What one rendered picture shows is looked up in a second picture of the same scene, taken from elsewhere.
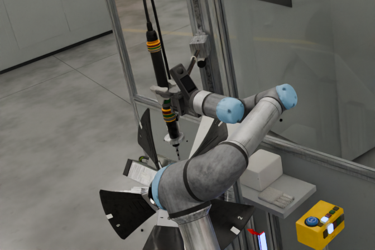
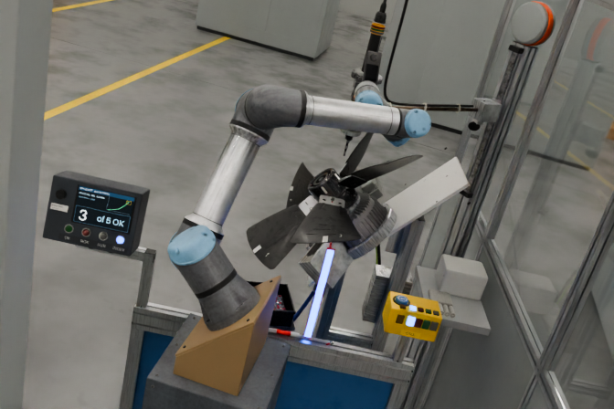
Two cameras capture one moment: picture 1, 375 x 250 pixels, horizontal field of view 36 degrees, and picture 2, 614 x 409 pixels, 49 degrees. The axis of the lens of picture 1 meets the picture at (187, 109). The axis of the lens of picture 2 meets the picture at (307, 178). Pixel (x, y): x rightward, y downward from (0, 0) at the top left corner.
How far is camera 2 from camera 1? 116 cm
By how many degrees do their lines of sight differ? 33
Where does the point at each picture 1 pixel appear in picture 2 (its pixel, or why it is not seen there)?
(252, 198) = (423, 288)
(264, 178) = (450, 281)
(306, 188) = (478, 323)
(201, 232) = (234, 147)
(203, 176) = (257, 94)
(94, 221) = (357, 266)
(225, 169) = (274, 101)
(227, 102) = (367, 93)
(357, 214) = (502, 388)
